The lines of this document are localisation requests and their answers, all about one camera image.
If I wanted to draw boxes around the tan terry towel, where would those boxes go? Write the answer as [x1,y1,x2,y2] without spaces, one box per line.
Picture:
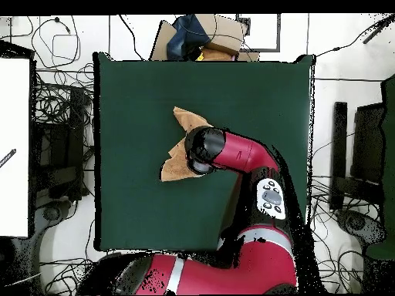
[160,106,217,183]

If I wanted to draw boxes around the dark green table cloth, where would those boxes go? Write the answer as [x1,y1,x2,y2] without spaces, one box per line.
[93,52,316,251]

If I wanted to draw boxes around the blue jeans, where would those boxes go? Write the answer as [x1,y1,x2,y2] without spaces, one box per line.
[167,14,211,61]

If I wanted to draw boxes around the brown cardboard box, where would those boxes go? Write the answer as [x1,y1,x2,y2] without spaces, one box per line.
[149,13,260,62]

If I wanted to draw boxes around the black equipment rack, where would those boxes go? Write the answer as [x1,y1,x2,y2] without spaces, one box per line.
[32,87,86,201]

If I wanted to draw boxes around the black upright bar stand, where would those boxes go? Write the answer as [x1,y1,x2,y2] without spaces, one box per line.
[329,101,348,211]

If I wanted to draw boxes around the grey chair base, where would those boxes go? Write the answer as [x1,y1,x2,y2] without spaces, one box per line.
[33,200,75,238]

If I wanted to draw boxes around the black chair base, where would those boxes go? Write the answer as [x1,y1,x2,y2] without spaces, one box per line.
[335,208,387,247]

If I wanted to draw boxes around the black box unit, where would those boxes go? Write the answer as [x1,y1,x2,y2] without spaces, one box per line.
[351,103,387,186]

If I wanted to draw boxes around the white board panel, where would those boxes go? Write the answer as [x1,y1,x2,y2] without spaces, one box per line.
[0,57,31,238]

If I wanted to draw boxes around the black striped tool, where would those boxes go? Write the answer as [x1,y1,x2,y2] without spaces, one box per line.
[0,148,17,169]

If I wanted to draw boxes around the dark green covered furniture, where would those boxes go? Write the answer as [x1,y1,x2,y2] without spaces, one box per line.
[365,73,395,260]

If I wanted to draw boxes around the black rod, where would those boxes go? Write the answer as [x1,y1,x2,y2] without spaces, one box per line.
[362,25,383,45]

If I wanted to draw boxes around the grey square floor frame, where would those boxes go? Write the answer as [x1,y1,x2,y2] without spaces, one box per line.
[235,13,282,52]

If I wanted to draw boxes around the black looped cable with plug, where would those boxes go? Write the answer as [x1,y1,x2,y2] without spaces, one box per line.
[30,16,82,69]

